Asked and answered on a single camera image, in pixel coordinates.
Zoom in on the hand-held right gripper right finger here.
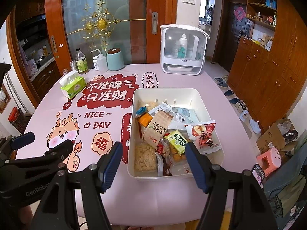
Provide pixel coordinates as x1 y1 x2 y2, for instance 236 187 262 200
185 142 280 230

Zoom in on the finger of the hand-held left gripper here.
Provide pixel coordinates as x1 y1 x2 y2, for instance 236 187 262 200
0 132 35 160
7 140 73 167

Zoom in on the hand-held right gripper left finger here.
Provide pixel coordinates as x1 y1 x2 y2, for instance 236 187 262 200
30 142 123 230

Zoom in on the clear orange cake packet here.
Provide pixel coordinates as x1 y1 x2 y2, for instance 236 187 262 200
168 146 190 166

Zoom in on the dark red snack packet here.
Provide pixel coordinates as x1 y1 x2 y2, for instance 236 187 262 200
156 153 173 176

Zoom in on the white red snack packet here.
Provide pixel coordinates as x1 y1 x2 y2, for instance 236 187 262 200
184 120 221 155

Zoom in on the green label snack packet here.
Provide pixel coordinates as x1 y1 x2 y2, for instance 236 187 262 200
164 130 188 156

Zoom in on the clear mixed nut packet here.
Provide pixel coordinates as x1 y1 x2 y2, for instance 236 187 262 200
157 139 172 156

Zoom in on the pale blue white packet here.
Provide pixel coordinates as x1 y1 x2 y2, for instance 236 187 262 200
171 107 199 124

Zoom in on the beige cracker packet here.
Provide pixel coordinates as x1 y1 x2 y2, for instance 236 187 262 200
142 110 173 149

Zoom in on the white orange snack packet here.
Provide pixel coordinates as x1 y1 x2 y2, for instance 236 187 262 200
137 102 173 127

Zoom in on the white plastic bin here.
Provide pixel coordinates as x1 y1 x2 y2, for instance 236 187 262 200
127 88 226 178

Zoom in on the red lid container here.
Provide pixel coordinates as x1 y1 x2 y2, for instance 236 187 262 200
8 107 24 135

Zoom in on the pink printed tablecloth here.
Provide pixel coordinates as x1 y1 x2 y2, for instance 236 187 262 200
23 63 259 227

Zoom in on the wooden framed board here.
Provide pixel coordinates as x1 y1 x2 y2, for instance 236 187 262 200
0 84 11 114

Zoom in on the smartphone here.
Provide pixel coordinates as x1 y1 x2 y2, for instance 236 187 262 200
251 163 265 186

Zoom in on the green tissue box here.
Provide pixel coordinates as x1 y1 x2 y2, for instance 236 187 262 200
59 71 87 99

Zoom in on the light blue slipper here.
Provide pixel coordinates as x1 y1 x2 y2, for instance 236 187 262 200
249 119 261 134

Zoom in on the pink plastic stool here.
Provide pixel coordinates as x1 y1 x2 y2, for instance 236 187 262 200
257 148 281 176

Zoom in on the cardboard box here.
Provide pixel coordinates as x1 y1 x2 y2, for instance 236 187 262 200
256 118 299 159

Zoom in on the glass bottle yellow liquid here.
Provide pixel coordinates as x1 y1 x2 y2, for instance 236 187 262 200
75 48 89 74

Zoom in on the person's clothing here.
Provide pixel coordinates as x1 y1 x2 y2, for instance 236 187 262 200
262 146 307 223

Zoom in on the white squeeze wash bottle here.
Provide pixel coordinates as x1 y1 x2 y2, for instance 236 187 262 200
91 49 109 73

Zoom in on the teal canister brown lid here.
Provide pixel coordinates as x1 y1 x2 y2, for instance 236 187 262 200
107 48 125 71

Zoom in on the wooden cabinet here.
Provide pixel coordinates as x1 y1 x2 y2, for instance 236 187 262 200
227 0 307 135

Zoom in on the white cosmetics storage box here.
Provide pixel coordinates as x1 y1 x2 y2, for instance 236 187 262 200
160 24 211 75

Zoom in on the dark entrance door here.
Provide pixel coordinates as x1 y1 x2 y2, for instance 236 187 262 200
212 0 247 72

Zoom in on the glass sliding door gold ornament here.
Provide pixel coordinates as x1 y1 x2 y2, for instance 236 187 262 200
45 0 179 65

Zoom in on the pink paper door decoration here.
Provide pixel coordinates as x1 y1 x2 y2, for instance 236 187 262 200
234 7 246 21

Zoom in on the window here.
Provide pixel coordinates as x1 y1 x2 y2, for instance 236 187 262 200
199 0 211 20

